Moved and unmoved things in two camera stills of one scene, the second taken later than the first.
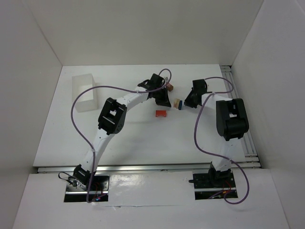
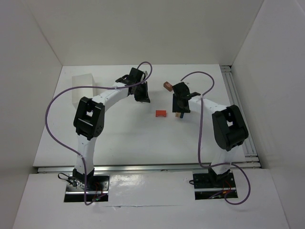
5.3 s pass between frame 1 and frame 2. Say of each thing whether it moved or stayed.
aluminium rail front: stayed
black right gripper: moved
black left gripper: moved
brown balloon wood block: stayed
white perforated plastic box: stayed
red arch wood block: stayed
